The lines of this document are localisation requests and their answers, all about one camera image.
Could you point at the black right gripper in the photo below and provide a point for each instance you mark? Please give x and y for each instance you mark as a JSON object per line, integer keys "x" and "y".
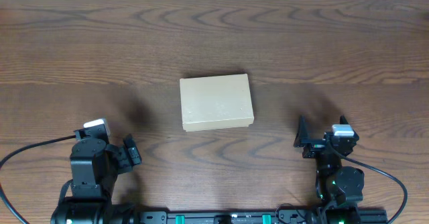
{"x": 317, "y": 143}

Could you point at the brown cardboard box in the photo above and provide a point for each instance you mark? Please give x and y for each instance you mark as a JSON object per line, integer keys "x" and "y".
{"x": 216, "y": 102}

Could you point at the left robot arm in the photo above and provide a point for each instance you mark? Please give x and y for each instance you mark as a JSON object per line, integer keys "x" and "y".
{"x": 95, "y": 166}

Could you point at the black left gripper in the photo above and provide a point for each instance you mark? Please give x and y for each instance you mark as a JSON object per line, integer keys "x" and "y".
{"x": 128, "y": 153}

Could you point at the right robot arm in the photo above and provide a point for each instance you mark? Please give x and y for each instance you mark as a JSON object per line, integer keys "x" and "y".
{"x": 339, "y": 187}

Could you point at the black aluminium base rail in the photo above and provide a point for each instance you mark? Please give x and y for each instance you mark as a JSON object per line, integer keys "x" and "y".
{"x": 284, "y": 214}

